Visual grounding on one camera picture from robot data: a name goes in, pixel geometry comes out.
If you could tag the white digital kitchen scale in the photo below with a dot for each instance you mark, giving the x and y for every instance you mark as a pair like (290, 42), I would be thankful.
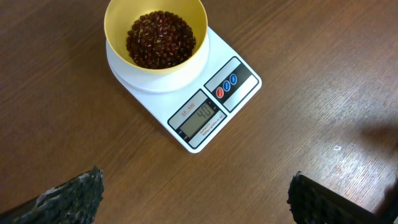
(193, 104)

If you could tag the red beans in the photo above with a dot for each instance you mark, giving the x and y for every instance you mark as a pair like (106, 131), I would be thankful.
(159, 40)

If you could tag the yellow plastic bowl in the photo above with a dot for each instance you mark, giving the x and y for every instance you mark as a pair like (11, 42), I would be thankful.
(121, 14)

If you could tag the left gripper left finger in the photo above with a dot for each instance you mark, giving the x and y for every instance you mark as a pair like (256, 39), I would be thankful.
(75, 201)

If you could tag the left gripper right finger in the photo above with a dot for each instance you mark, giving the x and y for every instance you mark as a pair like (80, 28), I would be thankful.
(312, 203)

